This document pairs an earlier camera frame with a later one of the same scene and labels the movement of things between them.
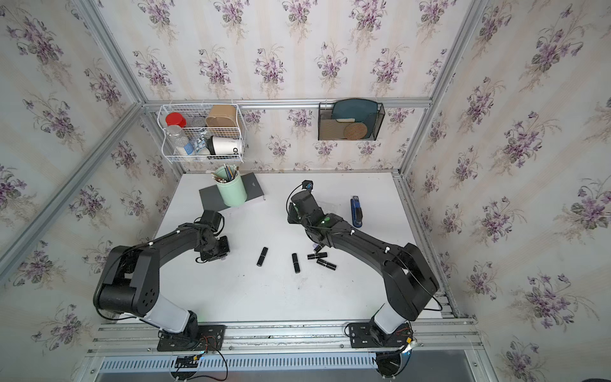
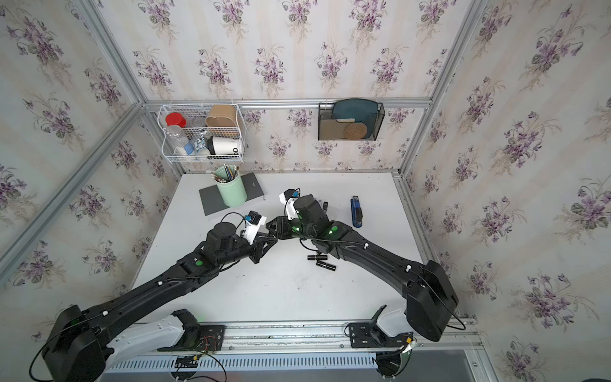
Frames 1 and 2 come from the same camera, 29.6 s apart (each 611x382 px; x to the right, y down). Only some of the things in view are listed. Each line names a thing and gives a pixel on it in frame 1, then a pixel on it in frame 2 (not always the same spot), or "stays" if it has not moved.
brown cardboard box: (222, 115) stays
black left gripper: (226, 251) -> (259, 247)
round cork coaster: (356, 130) stays
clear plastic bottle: (177, 138) stays
